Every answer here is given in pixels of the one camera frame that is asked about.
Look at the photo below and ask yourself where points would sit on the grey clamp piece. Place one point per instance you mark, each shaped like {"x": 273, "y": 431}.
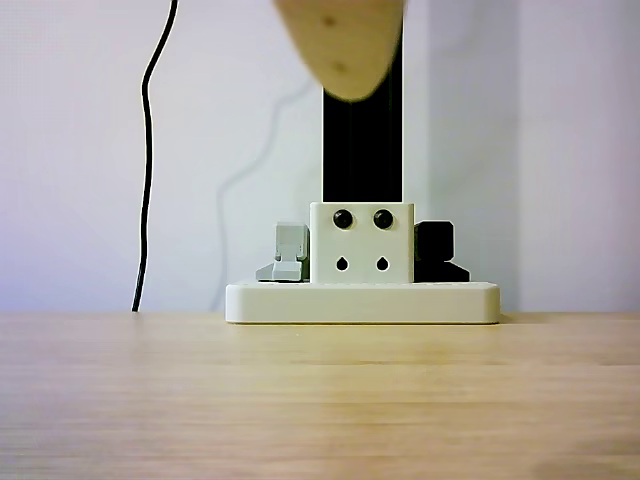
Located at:
{"x": 287, "y": 250}

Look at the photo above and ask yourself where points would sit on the black clamp piece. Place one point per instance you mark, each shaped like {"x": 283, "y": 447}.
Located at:
{"x": 435, "y": 245}

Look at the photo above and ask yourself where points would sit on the black aluminium post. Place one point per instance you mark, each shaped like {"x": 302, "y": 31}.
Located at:
{"x": 362, "y": 150}

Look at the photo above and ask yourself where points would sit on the black bracket screw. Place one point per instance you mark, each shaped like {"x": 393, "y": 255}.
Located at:
{"x": 383, "y": 219}
{"x": 342, "y": 219}

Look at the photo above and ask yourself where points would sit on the cream post bracket block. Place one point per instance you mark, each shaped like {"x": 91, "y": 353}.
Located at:
{"x": 362, "y": 245}

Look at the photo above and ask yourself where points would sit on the cream stand base plate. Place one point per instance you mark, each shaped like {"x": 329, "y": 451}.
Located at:
{"x": 362, "y": 302}

